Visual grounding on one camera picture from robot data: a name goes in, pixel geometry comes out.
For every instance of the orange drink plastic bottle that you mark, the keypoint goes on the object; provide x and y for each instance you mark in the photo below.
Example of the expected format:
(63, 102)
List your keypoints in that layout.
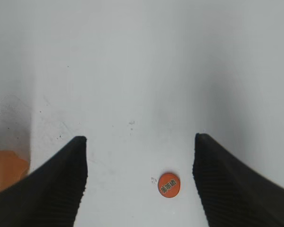
(12, 169)

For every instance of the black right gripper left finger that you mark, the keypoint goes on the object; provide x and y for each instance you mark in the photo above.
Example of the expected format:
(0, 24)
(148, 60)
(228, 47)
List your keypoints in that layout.
(51, 195)

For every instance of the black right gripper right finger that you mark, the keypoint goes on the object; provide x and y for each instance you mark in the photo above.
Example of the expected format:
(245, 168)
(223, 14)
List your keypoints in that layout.
(231, 193)

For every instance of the orange bottle cap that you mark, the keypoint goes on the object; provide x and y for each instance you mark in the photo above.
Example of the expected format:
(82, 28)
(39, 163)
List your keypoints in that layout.
(169, 185)

